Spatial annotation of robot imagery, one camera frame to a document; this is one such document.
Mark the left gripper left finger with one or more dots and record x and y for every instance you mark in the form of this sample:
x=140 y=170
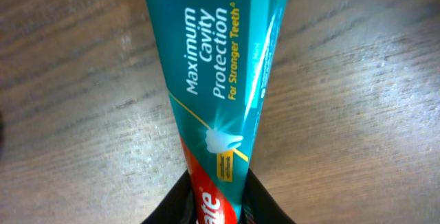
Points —
x=177 y=207

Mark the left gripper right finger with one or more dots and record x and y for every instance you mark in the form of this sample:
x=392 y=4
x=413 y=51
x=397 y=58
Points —
x=258 y=206

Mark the teal red toothpaste box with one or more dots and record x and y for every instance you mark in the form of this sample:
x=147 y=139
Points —
x=216 y=57

